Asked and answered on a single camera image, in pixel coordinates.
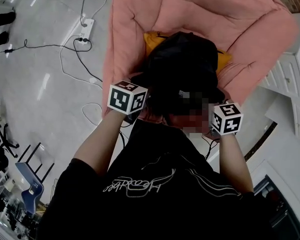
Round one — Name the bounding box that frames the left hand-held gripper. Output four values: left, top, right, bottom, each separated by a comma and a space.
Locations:
106, 80, 149, 124

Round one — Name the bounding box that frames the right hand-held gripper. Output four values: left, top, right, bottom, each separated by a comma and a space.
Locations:
208, 102, 244, 138

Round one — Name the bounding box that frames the black garment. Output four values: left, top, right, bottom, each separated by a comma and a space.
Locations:
133, 31, 227, 120

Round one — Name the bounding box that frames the pink quilted blanket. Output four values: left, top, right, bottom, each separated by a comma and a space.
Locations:
101, 0, 300, 125

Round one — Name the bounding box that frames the person's right forearm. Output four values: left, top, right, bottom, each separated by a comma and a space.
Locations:
218, 132, 255, 194

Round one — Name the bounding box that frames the person's left forearm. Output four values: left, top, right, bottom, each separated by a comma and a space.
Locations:
73, 107, 128, 177

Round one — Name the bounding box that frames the orange cushion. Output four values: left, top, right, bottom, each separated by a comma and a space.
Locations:
142, 31, 233, 78

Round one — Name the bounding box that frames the white cabinet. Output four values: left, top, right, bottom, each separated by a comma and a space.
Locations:
259, 11, 300, 146

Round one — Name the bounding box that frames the white power strip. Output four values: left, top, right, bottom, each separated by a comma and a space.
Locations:
78, 18, 95, 46

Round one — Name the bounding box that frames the person's black t-shirt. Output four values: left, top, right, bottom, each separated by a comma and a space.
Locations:
36, 118, 278, 240

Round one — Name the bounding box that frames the blue chair with black legs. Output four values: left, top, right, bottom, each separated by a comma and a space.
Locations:
14, 142, 56, 215

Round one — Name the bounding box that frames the black office chair base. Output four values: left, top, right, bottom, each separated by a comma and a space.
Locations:
0, 115, 20, 160

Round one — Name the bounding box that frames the looped white cable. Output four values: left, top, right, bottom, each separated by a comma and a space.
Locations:
81, 102, 104, 127

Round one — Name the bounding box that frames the long white cable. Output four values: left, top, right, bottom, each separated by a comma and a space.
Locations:
59, 27, 104, 90

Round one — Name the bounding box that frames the long black cable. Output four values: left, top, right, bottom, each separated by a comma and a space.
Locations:
0, 37, 104, 83

